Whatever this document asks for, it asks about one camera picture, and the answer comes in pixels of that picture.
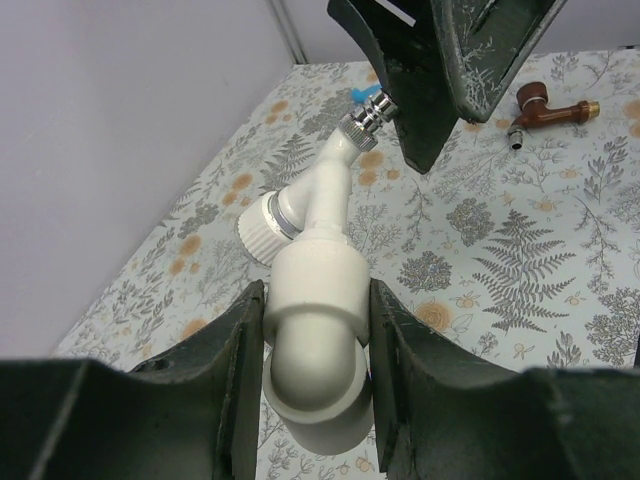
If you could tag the white chrome faucet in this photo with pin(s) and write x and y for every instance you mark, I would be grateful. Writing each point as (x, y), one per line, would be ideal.
(319, 197)

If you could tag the floral table mat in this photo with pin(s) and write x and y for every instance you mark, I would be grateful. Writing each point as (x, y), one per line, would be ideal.
(524, 257)

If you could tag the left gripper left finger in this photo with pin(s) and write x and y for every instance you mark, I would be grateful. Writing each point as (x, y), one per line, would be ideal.
(190, 412)

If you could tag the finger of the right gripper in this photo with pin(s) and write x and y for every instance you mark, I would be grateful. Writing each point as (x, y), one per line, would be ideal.
(483, 46)
(409, 66)

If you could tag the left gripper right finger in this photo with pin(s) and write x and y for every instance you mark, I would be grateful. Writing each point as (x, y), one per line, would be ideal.
(442, 412)

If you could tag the brown faucet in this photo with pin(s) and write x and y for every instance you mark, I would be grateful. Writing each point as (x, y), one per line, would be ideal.
(532, 100)

